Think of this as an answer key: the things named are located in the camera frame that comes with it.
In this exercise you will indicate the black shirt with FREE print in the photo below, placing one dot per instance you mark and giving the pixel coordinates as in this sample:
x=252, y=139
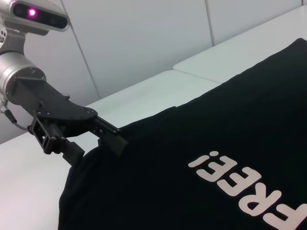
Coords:
x=192, y=119

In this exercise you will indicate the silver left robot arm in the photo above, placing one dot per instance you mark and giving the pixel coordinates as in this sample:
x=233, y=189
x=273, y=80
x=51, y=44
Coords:
x=16, y=69

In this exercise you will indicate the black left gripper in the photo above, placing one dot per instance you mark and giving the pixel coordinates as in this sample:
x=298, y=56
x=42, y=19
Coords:
x=60, y=107

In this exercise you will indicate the silver left wrist depth camera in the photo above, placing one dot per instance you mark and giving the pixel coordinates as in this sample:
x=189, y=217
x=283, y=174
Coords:
x=36, y=16

